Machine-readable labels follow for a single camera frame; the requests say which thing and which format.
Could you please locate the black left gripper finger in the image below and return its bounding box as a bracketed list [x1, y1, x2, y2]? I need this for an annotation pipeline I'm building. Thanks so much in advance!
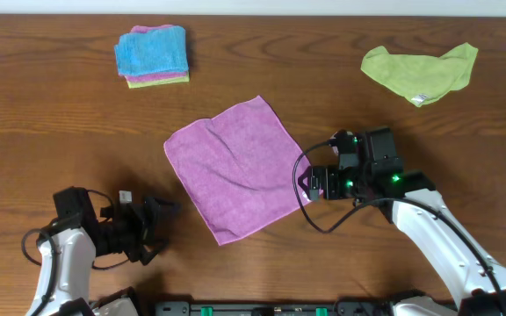
[141, 239, 169, 266]
[155, 197, 180, 217]

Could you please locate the purple microfibre cloth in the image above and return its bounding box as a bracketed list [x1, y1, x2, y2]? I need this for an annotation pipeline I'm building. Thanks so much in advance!
[163, 97, 310, 245]

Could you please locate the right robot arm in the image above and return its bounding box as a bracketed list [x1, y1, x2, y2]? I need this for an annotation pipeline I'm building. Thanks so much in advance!
[303, 166, 506, 315]

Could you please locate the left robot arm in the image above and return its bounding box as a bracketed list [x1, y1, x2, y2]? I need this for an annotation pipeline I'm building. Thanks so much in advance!
[25, 187, 180, 315]

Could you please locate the folded green cloth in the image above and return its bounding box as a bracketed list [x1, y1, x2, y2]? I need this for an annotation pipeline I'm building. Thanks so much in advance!
[127, 75, 190, 89]

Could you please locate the green microfibre cloth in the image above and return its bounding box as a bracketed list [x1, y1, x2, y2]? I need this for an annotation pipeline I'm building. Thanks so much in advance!
[361, 43, 479, 107]

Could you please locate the folded blue cloth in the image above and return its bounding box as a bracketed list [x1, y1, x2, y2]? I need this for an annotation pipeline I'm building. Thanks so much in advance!
[114, 25, 189, 76]

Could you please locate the folded purple cloth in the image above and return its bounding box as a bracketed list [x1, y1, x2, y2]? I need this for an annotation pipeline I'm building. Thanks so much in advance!
[125, 25, 189, 83]

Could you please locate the right black cable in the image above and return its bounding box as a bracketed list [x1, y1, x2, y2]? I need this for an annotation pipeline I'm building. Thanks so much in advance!
[291, 139, 506, 316]

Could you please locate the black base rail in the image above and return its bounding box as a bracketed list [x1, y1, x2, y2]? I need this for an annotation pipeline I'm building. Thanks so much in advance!
[153, 301, 394, 316]

